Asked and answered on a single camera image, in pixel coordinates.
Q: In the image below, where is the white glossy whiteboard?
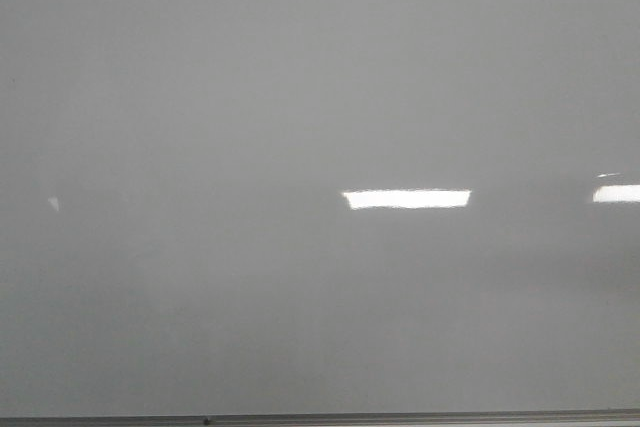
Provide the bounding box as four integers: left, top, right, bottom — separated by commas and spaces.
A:
1, 0, 639, 417

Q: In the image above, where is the grey aluminium whiteboard frame rail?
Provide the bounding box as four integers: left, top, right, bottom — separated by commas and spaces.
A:
1, 408, 639, 426

